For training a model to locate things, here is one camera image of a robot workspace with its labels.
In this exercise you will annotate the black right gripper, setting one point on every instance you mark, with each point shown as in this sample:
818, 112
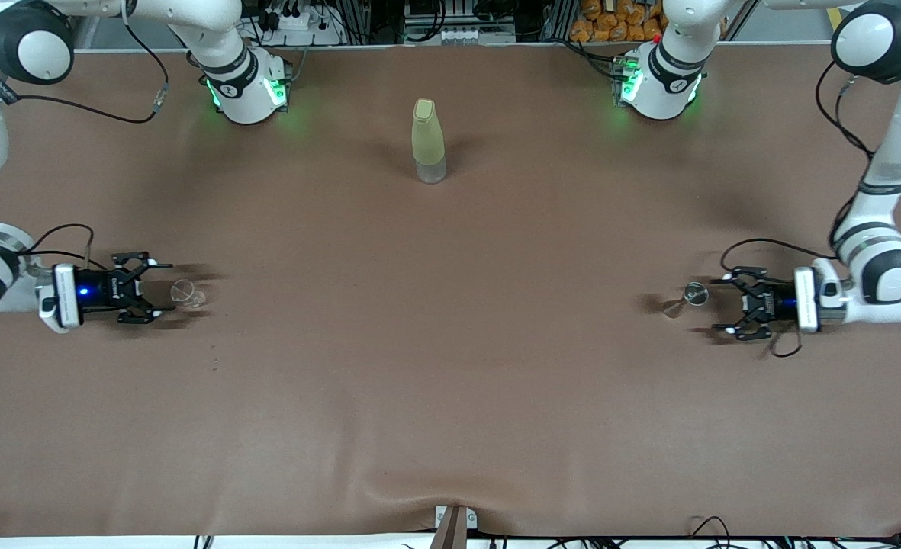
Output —
96, 292

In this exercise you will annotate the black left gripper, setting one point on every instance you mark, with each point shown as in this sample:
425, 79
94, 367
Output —
777, 303

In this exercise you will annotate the small clear glass cup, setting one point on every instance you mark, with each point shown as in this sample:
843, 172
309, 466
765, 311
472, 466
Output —
189, 293

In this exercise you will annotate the steel cone jigger cup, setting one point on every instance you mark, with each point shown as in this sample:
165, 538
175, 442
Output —
696, 293

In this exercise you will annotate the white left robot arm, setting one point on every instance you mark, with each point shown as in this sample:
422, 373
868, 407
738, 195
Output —
664, 91

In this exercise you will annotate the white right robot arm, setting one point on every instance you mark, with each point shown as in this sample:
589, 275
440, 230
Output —
248, 95

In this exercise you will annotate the white power strip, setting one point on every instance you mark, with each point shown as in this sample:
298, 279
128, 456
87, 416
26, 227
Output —
297, 27

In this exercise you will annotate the orange snack packets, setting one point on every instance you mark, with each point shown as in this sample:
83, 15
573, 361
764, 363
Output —
610, 23

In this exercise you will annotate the brown table mat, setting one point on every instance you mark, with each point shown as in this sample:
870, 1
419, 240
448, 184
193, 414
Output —
450, 419

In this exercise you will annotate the yellow-green frosted bottle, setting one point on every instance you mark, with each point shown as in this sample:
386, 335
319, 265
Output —
428, 137

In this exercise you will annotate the metal table edge clamp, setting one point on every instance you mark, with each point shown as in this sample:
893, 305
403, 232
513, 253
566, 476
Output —
454, 522

